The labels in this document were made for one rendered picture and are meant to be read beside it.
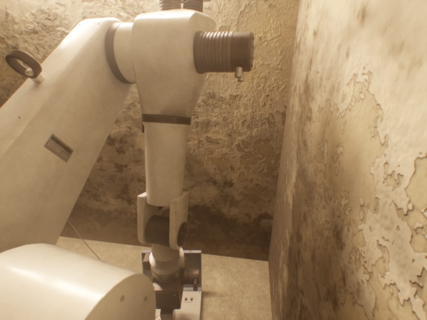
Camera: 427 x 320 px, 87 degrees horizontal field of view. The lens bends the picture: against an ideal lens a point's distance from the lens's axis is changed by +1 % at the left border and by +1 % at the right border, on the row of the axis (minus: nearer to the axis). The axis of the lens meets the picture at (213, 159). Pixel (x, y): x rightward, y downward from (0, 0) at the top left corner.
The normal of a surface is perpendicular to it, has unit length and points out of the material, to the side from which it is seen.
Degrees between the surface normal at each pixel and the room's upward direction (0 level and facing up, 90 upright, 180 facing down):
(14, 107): 34
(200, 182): 90
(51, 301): 7
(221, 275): 0
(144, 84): 122
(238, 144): 90
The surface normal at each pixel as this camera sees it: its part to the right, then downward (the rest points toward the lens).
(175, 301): -0.02, 0.42
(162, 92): -0.17, 0.83
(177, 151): 0.67, 0.18
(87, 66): 0.97, 0.09
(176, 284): -0.01, -0.91
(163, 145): 0.08, 0.18
